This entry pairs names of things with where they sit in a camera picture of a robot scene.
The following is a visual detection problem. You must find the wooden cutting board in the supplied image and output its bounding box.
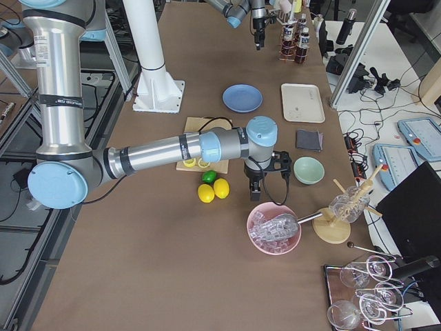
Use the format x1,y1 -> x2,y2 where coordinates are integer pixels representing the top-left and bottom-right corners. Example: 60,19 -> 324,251
176,117 -> 232,174

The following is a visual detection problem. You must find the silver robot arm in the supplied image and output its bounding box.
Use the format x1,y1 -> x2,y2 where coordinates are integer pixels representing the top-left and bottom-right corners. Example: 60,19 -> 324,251
20,1 -> 278,210
206,0 -> 269,50

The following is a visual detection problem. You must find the pink bowl with ice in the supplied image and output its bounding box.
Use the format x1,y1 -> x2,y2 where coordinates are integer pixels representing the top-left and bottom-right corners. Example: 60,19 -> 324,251
246,202 -> 302,255

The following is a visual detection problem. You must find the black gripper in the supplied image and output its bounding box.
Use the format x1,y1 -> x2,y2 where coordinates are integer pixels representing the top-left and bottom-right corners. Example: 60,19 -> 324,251
244,163 -> 265,201
252,16 -> 267,51

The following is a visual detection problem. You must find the wine glass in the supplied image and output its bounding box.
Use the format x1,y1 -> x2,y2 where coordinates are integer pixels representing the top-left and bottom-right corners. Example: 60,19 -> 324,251
340,262 -> 370,289
374,282 -> 404,312
366,255 -> 392,282
327,300 -> 362,330

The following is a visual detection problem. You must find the black monitor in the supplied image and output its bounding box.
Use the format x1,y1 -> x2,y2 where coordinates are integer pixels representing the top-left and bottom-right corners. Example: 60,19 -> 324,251
376,161 -> 440,261

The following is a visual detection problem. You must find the white cup rack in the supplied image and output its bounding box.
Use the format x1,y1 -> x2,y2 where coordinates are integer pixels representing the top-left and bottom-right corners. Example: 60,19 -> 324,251
269,0 -> 303,25

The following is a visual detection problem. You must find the yellow lemon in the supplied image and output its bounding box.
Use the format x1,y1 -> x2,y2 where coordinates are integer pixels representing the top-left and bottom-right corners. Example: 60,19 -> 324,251
197,183 -> 215,203
213,178 -> 230,199

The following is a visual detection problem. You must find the dark drink bottle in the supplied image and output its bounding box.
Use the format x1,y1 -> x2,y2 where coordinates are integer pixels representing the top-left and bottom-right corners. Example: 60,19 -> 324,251
281,24 -> 294,54
297,13 -> 307,34
295,28 -> 309,64

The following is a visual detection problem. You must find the green bowl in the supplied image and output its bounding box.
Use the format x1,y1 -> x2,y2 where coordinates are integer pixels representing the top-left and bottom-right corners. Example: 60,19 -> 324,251
293,157 -> 325,185

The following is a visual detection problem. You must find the glass mug on stand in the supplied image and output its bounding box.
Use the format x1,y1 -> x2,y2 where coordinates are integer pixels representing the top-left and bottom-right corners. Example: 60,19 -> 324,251
329,186 -> 370,223

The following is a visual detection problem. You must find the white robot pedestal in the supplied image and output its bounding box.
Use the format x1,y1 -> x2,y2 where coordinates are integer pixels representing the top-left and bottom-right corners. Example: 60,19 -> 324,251
123,0 -> 185,114

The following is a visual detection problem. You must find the green lime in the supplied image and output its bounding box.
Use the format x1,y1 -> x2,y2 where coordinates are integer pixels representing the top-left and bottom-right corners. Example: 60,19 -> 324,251
201,170 -> 218,184

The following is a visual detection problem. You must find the copper wire bottle rack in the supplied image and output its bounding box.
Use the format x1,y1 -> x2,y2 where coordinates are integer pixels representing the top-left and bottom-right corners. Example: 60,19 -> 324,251
279,24 -> 310,64

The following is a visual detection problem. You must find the metal ice scoop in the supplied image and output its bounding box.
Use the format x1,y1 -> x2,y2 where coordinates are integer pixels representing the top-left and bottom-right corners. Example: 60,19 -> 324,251
263,212 -> 322,241

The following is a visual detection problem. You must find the cream rabbit tray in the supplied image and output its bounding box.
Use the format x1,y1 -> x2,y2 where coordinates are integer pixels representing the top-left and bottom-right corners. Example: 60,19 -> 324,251
281,83 -> 325,123

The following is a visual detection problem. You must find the lemon slice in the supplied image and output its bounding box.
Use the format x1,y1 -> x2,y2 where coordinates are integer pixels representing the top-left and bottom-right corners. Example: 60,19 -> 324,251
197,158 -> 211,169
183,158 -> 197,168

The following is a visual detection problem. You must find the aluminium frame post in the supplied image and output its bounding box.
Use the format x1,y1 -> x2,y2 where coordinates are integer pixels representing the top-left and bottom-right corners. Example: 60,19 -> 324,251
329,0 -> 390,109

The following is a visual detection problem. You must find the blue teach pendant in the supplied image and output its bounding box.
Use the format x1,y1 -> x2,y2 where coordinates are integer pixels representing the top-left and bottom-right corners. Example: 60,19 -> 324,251
398,117 -> 441,162
372,143 -> 422,191

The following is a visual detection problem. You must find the wooden cup tree stand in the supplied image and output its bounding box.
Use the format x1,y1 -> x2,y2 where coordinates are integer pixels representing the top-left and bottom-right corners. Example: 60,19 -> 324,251
312,164 -> 383,244

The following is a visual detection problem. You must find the dark grey folded cloth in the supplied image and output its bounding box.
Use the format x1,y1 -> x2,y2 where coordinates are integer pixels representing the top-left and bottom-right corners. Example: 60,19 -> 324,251
296,129 -> 323,152

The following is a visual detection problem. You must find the black thermos bottle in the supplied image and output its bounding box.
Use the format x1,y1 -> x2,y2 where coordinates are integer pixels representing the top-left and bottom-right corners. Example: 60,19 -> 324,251
336,8 -> 357,45

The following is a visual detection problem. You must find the blue round plate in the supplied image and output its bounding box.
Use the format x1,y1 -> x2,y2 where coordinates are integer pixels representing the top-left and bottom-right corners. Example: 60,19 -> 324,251
222,84 -> 263,113

